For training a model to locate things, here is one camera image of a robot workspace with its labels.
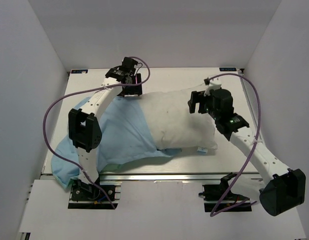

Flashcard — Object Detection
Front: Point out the white pillow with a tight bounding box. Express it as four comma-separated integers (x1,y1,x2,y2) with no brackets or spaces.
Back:
138,84,218,150

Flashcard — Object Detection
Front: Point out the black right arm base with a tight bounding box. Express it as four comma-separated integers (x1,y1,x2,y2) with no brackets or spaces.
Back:
198,173,252,213

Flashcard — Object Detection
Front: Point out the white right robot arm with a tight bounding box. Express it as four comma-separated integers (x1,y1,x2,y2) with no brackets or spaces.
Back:
187,89,306,216

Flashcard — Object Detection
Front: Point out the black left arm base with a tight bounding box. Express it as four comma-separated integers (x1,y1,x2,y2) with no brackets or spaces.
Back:
67,182,121,210

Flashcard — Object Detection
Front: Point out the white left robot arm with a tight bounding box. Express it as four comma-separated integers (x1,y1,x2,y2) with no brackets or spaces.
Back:
68,56,143,200

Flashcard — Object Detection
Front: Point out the dark label sticker right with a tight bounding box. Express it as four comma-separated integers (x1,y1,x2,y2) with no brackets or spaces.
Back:
219,67,237,72

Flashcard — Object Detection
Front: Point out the dark label sticker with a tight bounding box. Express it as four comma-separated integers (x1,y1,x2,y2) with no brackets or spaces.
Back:
70,69,88,74
219,67,237,72

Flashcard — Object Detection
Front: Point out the dark label sticker left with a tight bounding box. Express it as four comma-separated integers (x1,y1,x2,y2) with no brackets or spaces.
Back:
70,69,88,74

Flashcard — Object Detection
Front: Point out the white foreground board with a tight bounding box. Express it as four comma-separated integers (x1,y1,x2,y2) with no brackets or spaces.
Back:
19,180,306,240

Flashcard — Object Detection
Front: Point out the aluminium table frame rail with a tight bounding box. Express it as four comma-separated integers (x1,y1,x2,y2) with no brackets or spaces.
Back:
238,68,259,133

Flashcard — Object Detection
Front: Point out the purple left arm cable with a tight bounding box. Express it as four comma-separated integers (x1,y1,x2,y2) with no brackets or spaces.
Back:
43,56,152,209

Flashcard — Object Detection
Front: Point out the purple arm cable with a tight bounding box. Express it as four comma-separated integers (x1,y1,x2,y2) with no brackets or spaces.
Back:
203,73,262,217
43,56,152,209

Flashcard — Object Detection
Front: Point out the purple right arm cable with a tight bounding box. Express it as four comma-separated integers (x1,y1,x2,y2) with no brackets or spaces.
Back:
203,73,262,217

